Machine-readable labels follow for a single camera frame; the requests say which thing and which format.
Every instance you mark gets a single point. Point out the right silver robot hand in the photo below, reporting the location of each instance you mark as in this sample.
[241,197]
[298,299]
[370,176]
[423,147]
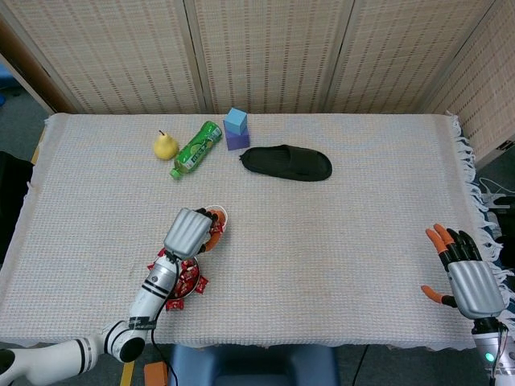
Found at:
[476,289]

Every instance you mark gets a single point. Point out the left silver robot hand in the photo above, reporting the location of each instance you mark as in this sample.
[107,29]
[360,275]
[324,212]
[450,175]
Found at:
[185,233]

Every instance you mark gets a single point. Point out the silver metal plate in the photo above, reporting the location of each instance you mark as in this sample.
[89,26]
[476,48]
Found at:
[198,273]

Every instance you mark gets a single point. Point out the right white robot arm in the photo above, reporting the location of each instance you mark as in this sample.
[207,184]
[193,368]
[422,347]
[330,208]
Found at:
[489,350]

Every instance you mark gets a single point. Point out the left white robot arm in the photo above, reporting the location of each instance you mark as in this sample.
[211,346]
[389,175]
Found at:
[155,289]

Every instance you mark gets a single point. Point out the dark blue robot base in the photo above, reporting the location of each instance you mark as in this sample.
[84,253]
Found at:
[249,368]

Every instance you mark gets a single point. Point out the white paper cup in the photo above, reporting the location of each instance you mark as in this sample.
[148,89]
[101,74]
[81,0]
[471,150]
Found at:
[226,222]

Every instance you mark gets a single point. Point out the black equipment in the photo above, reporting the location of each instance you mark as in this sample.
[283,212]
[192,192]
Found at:
[507,225]

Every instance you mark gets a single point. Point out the green drink bottle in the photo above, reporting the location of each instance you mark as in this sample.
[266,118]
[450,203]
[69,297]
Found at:
[195,153]

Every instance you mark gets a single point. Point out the yellow pear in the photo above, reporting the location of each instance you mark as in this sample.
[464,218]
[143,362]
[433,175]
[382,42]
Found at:
[166,149]

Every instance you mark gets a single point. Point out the purple foam cube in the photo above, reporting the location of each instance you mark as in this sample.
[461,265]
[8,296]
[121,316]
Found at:
[238,141]

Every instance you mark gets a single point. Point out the black slipper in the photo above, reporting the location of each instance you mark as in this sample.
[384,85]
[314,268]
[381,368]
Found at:
[281,163]

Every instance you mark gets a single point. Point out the white woven tablecloth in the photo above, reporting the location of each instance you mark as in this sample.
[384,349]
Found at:
[301,261]

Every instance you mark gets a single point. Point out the light blue foam cube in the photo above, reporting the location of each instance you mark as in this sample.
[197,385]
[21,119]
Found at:
[235,120]

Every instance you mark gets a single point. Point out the orange foam block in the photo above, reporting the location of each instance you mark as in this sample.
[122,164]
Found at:
[156,374]

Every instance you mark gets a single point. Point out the black fabric object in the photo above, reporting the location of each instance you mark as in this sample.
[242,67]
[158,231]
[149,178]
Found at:
[12,201]

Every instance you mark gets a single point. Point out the bamboo folding screen panel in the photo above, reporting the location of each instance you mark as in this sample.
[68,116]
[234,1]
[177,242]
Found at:
[402,52]
[491,92]
[273,52]
[112,52]

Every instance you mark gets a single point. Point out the brown wooden board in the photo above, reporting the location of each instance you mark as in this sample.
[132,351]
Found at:
[36,70]

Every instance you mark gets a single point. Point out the blue object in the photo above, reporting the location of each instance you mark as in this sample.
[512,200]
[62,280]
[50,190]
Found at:
[6,78]

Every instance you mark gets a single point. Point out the metal screen foot bracket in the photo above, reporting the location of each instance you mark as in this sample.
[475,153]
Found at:
[507,145]

